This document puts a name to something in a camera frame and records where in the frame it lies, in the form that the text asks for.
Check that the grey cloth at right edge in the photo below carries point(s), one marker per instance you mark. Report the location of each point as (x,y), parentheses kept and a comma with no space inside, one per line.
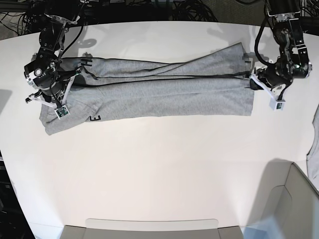
(313,155)

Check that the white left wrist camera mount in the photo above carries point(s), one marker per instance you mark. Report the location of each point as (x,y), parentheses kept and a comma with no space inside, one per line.
(275,103)

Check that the grey cardboard box right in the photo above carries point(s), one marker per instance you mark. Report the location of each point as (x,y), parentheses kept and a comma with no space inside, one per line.
(289,211)

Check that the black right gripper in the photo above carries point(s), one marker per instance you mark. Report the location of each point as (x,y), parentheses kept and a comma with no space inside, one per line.
(53,87)

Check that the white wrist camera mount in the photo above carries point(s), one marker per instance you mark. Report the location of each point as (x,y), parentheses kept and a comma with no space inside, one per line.
(275,103)
(60,110)

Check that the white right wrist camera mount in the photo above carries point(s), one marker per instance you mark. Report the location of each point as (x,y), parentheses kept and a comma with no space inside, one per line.
(60,110)

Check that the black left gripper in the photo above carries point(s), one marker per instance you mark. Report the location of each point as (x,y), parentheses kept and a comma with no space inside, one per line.
(274,76)

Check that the grey T-shirt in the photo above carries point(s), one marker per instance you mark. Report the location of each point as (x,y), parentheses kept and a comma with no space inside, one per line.
(115,89)

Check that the grey tray at bottom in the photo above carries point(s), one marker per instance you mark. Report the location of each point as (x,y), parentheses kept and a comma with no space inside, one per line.
(117,229)

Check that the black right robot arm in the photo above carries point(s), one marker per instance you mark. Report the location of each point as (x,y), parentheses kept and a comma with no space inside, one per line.
(43,72)

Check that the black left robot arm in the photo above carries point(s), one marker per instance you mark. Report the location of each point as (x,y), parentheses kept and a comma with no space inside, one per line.
(293,61)

